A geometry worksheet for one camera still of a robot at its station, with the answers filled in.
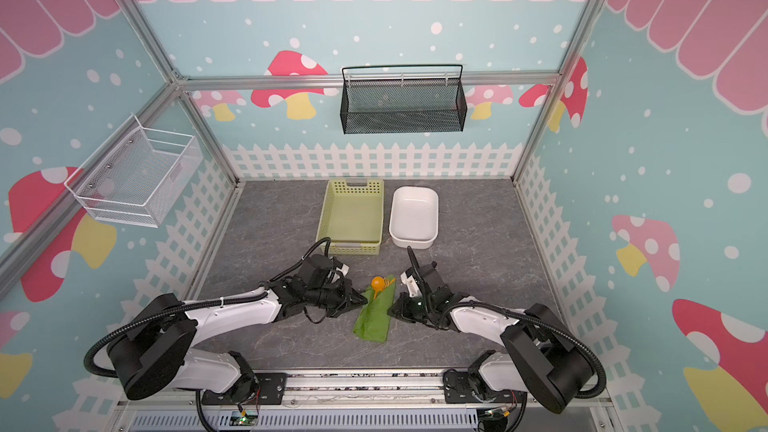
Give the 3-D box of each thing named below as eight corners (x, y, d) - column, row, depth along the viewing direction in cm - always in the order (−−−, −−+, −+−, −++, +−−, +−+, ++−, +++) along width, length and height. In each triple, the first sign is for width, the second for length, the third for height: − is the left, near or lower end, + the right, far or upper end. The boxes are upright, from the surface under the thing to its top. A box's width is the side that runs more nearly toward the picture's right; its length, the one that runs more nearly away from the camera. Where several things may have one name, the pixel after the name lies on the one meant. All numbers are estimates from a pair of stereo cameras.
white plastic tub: (389, 251, 102) (389, 241, 97) (390, 197, 117) (389, 186, 112) (441, 251, 102) (443, 241, 97) (435, 197, 117) (436, 186, 112)
